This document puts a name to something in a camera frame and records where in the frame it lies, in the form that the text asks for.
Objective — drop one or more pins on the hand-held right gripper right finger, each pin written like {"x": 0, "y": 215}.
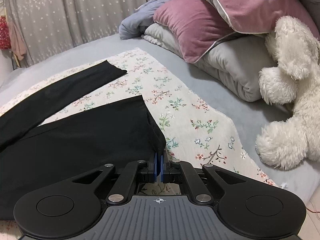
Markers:
{"x": 162, "y": 167}

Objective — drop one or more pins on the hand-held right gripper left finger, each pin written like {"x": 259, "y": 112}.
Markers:
{"x": 154, "y": 166}

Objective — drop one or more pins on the black pants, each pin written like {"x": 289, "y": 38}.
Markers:
{"x": 75, "y": 142}

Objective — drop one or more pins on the floral printed cloth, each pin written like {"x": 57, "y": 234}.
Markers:
{"x": 180, "y": 110}

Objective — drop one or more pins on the grey bed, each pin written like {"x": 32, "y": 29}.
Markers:
{"x": 246, "y": 116}

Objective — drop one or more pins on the folded grey quilt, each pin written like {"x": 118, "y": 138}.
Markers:
{"x": 237, "y": 62}

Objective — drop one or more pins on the pink pillow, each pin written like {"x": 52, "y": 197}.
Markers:
{"x": 192, "y": 25}

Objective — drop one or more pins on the blue-grey blanket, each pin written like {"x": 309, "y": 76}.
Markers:
{"x": 140, "y": 17}

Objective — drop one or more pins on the white plush toy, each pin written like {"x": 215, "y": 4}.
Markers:
{"x": 297, "y": 80}

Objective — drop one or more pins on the grey star-patterned curtain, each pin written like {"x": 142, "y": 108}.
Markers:
{"x": 75, "y": 12}

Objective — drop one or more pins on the pink and grey duvet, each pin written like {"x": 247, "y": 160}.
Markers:
{"x": 245, "y": 2}

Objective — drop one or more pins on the pink hanging garment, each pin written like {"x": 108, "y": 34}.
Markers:
{"x": 18, "y": 41}

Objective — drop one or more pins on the red hanging garment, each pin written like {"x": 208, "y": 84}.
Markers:
{"x": 4, "y": 32}

